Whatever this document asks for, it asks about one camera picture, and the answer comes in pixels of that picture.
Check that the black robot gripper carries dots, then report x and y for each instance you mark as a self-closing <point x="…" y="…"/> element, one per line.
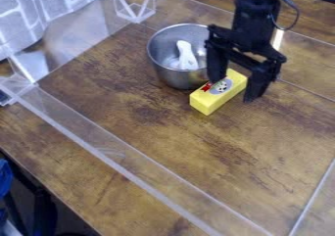
<point x="250" y="36"/>

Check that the yellow butter block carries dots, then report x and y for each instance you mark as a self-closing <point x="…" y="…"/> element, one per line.
<point x="211" y="96"/>

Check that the stainless steel bowl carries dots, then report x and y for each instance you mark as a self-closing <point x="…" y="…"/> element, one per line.
<point x="164" y="54"/>

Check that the grey white patterned cloth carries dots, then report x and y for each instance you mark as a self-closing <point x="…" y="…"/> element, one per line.
<point x="24" y="19"/>

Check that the blue object at edge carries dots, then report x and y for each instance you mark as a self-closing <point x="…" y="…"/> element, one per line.
<point x="5" y="178"/>

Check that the clear acrylic barrier wall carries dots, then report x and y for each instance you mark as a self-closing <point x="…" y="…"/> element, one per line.
<point x="84" y="78"/>

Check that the clear acrylic corner bracket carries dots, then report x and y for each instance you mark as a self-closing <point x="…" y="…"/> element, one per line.
<point x="135" y="12"/>

